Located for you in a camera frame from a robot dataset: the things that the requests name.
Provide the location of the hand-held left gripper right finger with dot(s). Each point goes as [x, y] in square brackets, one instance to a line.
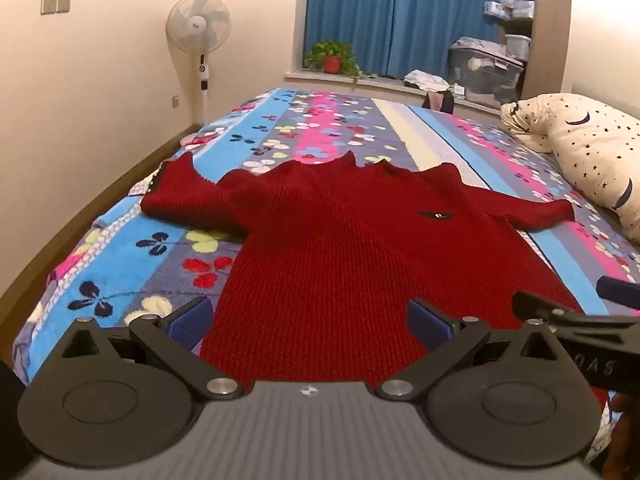
[425, 323]

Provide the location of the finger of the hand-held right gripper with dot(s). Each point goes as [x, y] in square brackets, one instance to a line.
[537, 306]
[617, 291]

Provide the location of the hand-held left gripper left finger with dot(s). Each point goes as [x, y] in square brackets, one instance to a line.
[187, 323]

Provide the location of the red knitted sweater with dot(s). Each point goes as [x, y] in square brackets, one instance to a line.
[325, 260]

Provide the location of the white clothes pile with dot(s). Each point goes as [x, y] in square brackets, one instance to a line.
[425, 80]

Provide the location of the grey clothes pile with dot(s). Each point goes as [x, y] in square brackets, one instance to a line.
[475, 44]

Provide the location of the person's right hand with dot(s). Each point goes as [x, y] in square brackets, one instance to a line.
[622, 440]

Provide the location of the floral striped blanket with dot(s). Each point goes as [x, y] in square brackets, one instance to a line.
[125, 260]

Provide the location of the star print cream pillow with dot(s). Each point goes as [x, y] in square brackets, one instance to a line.
[585, 145]

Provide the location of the dark chair with pink cloth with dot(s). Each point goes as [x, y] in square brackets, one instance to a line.
[440, 102]

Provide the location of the small tissue pack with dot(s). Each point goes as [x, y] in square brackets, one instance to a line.
[458, 91]

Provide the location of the clear plastic storage box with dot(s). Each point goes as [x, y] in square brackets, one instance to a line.
[487, 80]

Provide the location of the window sill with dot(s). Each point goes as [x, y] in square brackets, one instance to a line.
[380, 85]

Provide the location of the white plastic container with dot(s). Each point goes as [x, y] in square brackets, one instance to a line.
[517, 46]

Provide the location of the wooden bookshelf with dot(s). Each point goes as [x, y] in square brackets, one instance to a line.
[520, 25]

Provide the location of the potted green plant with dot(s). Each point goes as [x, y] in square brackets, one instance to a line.
[331, 57]

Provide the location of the white standing fan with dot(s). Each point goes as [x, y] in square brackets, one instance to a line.
[199, 22]

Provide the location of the stack of packed bags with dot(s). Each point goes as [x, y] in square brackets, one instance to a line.
[512, 4]

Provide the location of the blue curtain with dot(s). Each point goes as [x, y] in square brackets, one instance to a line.
[450, 10]
[350, 15]

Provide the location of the wall switch plate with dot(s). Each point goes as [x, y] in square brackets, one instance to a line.
[48, 3]
[63, 2]

